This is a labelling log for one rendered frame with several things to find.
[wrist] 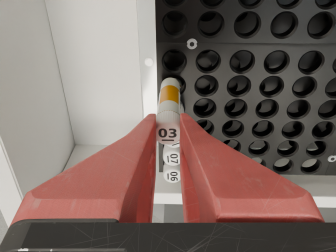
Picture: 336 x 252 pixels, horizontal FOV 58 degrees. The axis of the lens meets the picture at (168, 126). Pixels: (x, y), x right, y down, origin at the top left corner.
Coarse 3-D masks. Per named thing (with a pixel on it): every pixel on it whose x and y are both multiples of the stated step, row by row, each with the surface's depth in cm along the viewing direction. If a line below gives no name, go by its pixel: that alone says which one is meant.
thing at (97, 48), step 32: (64, 0) 21; (96, 0) 21; (128, 0) 21; (64, 32) 22; (96, 32) 22; (128, 32) 22; (64, 64) 23; (96, 64) 23; (128, 64) 23; (96, 96) 25; (128, 96) 25; (96, 128) 26; (128, 128) 26; (256, 160) 25; (288, 160) 25; (160, 192) 22; (320, 192) 22
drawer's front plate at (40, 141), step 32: (0, 0) 16; (32, 0) 19; (0, 32) 16; (32, 32) 19; (0, 64) 16; (32, 64) 19; (0, 96) 16; (32, 96) 19; (64, 96) 25; (0, 128) 16; (32, 128) 19; (64, 128) 25; (0, 160) 17; (32, 160) 19; (64, 160) 25; (0, 192) 18
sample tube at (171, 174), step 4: (164, 164) 19; (164, 168) 19; (168, 168) 19; (172, 168) 19; (176, 168) 19; (164, 172) 19; (168, 172) 19; (172, 172) 19; (176, 172) 19; (164, 176) 19; (168, 176) 19; (172, 176) 19; (176, 176) 19; (168, 180) 19; (172, 180) 19; (176, 180) 19
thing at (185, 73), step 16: (160, 0) 14; (192, 0) 14; (160, 16) 15; (192, 16) 15; (160, 32) 15; (176, 32) 16; (160, 48) 16; (176, 48) 16; (160, 64) 16; (160, 80) 17; (160, 144) 19; (160, 160) 20
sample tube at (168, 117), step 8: (168, 80) 16; (176, 80) 16; (160, 88) 16; (168, 88) 15; (176, 88) 15; (160, 96) 15; (168, 96) 14; (176, 96) 15; (160, 104) 14; (168, 104) 14; (176, 104) 14; (160, 112) 13; (168, 112) 13; (176, 112) 15; (160, 120) 13; (168, 120) 13; (176, 120) 13; (160, 128) 13; (168, 128) 13; (176, 128) 13; (160, 136) 13; (168, 136) 13; (176, 136) 13; (168, 144) 13
